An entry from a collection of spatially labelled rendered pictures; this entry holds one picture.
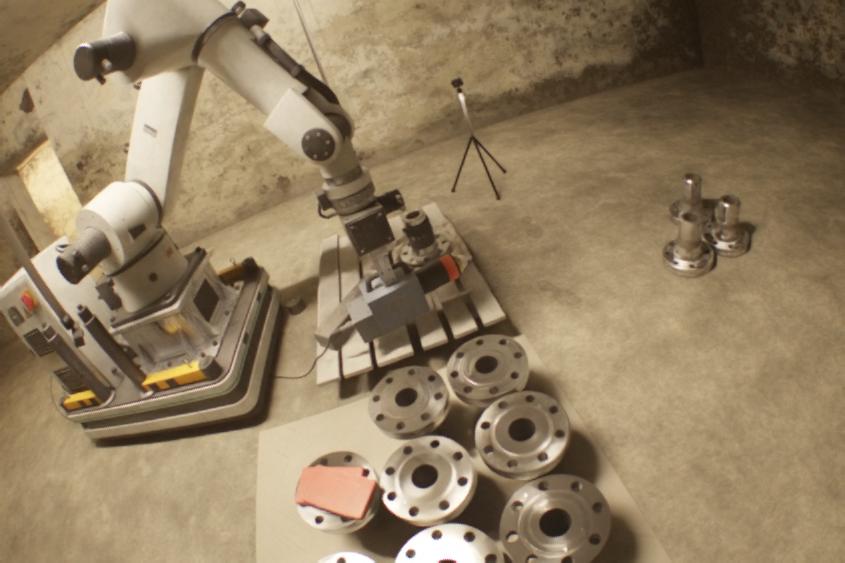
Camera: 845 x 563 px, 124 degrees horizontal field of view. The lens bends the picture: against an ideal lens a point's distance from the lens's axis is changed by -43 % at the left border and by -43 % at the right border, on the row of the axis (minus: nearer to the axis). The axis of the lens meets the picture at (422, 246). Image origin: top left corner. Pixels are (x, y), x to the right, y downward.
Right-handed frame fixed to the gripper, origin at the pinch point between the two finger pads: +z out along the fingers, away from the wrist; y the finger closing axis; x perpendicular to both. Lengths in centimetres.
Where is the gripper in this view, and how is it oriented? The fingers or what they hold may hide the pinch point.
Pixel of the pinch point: (384, 271)
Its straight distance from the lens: 142.5
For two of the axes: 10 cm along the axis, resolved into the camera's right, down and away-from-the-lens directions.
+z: 2.9, 8.1, 5.0
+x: 8.8, -4.3, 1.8
